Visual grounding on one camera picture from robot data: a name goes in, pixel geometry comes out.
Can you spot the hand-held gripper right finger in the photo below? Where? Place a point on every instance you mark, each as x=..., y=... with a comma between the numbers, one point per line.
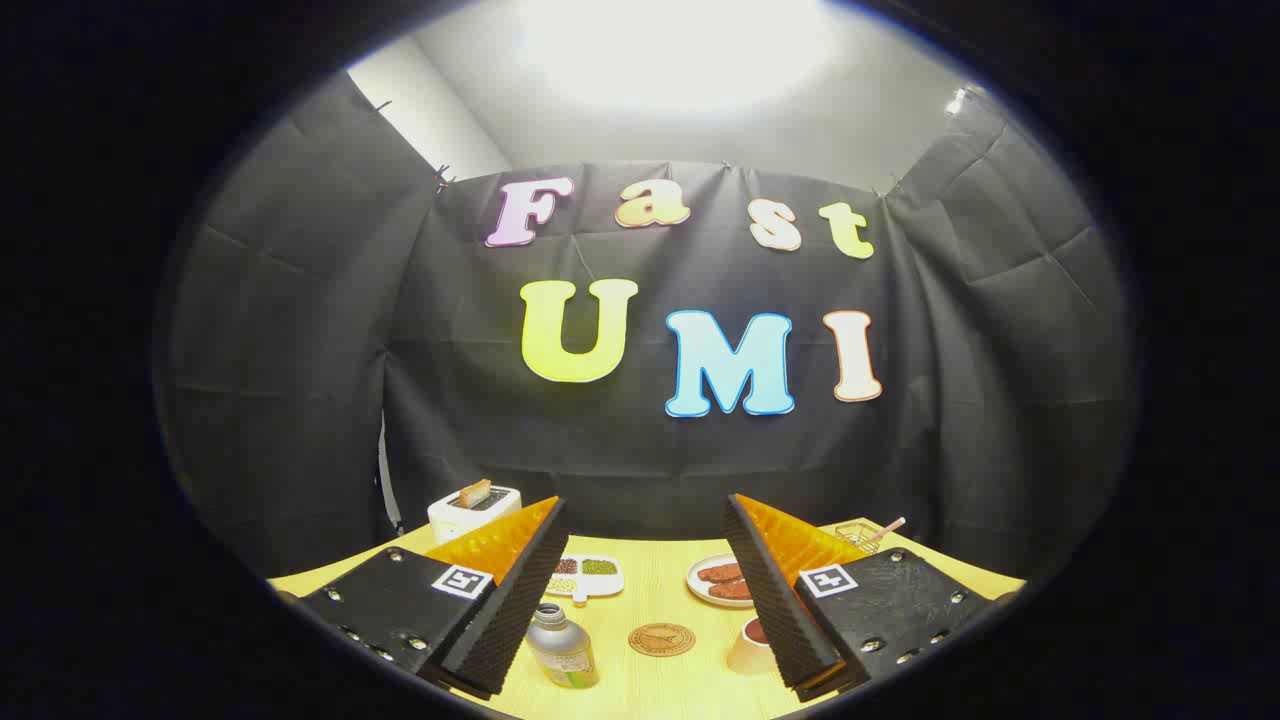
x=775, y=600

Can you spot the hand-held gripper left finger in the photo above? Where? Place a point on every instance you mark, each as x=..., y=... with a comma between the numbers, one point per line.
x=510, y=610

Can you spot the silver juice bottle green label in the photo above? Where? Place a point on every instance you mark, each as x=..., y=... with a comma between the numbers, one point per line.
x=562, y=650

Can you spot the round cork coaster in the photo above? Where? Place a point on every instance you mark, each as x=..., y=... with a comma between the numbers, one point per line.
x=662, y=640

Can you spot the brown sausage patty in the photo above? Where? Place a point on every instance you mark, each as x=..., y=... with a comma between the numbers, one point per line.
x=732, y=590
x=720, y=573

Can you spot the white oval plate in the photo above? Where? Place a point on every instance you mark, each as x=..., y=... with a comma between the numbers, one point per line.
x=720, y=559

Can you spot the white divided dish of beans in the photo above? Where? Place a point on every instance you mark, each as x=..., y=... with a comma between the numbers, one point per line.
x=610, y=586

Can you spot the white toaster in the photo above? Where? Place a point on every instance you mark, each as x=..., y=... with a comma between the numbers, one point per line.
x=450, y=518

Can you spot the light wooden table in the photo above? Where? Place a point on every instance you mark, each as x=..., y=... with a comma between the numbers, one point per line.
x=660, y=590

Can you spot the toast slice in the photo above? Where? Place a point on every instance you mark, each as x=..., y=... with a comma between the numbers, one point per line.
x=475, y=492

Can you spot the pink straw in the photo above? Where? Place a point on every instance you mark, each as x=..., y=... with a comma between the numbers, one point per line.
x=893, y=523

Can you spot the black backdrop cloth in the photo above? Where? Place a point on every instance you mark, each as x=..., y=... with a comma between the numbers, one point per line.
x=640, y=460

